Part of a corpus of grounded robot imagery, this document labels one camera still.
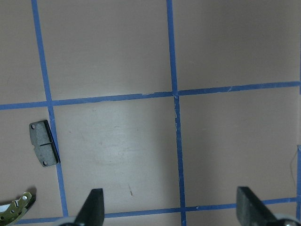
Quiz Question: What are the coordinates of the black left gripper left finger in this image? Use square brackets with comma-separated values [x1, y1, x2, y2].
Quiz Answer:
[74, 188, 104, 226]

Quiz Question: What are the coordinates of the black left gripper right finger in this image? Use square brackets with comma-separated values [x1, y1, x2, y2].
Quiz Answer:
[236, 186, 276, 226]

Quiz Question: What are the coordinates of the olive green brake shoe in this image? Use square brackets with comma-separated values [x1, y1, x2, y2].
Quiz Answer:
[0, 186, 37, 226]

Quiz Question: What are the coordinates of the grey brake pad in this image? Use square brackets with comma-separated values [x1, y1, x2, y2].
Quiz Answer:
[29, 120, 60, 167]

